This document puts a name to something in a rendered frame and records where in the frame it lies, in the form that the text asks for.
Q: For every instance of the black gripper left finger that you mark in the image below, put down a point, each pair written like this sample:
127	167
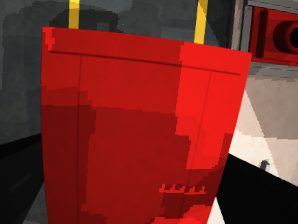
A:
21	177

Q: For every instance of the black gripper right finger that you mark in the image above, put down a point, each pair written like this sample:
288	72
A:
249	195

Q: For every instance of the yellow rectangular frame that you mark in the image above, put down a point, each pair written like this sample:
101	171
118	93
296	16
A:
199	33

